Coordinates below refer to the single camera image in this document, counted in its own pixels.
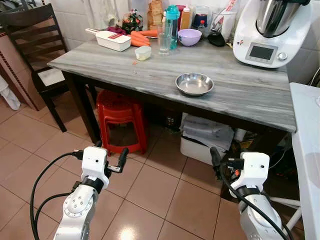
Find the red plastic stool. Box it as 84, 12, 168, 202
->
96, 90, 148, 155

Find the grey-topped dark wooden table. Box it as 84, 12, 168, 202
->
47, 27, 316, 146

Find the white side table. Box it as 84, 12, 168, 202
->
270, 82, 320, 240

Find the stainless steel bowl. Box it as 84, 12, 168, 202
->
175, 72, 215, 97

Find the small clear lidded container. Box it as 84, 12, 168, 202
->
135, 46, 152, 61

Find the white slicer box red blade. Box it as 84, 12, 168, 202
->
85, 28, 132, 52

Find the orange carrot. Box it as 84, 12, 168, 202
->
131, 31, 150, 42
139, 29, 159, 38
131, 39, 152, 48

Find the tall clear drinking glass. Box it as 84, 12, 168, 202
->
157, 25, 173, 56

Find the small black rounded object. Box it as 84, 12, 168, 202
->
207, 31, 227, 47

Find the white kitchen cooking machine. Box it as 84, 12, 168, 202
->
232, 0, 313, 69

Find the small lilac plastic bowl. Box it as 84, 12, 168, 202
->
178, 28, 203, 47

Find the dark printed snack bag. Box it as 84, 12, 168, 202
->
122, 9, 144, 35

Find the small red-capped bottle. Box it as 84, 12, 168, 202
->
197, 20, 207, 37

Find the dark wooden chair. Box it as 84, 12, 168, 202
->
0, 4, 96, 133

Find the pale hanging towel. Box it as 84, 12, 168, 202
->
82, 0, 131, 28

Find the clear utensil holder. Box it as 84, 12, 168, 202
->
211, 10, 236, 41

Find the red-lidded cracker jar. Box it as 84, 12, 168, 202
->
147, 0, 165, 31

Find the orange sauce bottle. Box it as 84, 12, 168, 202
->
180, 6, 192, 31

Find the dark blue jar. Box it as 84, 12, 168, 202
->
192, 6, 211, 31

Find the teal water bottle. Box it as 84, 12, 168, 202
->
165, 5, 180, 50

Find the pink white spatula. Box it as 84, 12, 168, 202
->
222, 0, 238, 16

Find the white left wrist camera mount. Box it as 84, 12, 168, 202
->
80, 146, 111, 190

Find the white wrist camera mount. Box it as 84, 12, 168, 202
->
240, 152, 271, 192
80, 146, 111, 190

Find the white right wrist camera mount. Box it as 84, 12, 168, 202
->
240, 152, 271, 192

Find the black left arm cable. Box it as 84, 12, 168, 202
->
29, 149, 84, 240
34, 191, 78, 240

